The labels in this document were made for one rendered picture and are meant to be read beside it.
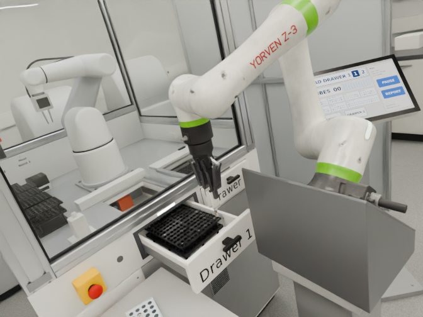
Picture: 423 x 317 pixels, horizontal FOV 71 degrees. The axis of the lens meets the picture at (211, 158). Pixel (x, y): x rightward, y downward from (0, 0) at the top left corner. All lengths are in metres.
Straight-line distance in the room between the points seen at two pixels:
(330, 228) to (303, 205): 0.08
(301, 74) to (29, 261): 0.95
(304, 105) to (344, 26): 1.31
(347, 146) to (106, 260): 0.79
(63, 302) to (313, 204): 0.75
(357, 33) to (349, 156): 1.45
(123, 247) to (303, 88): 0.78
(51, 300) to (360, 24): 2.12
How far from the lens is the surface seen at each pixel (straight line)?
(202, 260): 0.88
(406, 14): 4.24
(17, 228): 0.92
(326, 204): 0.76
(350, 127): 0.92
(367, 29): 2.24
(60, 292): 1.02
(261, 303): 1.80
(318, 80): 1.56
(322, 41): 2.37
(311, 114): 1.04
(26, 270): 0.96
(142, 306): 0.99
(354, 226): 0.75
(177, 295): 1.02
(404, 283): 2.03
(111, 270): 1.06
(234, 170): 1.29
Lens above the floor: 1.46
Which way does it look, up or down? 21 degrees down
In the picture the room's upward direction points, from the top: 14 degrees counter-clockwise
